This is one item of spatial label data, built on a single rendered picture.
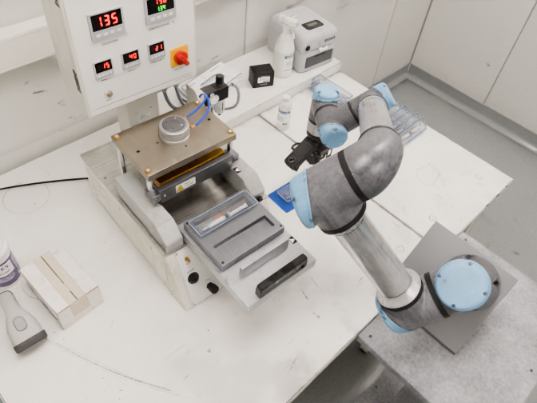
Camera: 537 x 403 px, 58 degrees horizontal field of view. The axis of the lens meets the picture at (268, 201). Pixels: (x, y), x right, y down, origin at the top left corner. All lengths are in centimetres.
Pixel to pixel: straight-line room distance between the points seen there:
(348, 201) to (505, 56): 253
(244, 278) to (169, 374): 32
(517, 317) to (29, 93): 163
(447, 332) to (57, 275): 106
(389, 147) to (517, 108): 254
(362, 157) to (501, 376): 79
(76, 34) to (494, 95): 282
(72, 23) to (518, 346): 140
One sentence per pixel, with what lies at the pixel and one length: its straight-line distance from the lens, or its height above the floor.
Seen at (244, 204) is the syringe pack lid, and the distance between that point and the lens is 126.
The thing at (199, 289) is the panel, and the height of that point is 79.
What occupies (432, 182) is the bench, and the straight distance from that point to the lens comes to 184.
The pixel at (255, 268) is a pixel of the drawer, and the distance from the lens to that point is 118.
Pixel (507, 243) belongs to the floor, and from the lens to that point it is 286.
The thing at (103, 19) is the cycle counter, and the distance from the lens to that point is 119.
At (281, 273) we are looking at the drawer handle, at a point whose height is 101.
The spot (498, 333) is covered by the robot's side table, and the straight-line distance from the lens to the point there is 156.
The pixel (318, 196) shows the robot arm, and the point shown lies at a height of 126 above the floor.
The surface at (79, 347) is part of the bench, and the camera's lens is 138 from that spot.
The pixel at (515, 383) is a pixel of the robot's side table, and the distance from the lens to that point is 151.
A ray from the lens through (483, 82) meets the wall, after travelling 351.
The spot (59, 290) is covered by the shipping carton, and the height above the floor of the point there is 84.
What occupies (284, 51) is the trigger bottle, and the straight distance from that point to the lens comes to 200.
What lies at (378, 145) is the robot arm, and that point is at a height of 135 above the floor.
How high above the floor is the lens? 196
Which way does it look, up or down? 49 degrees down
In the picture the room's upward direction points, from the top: 7 degrees clockwise
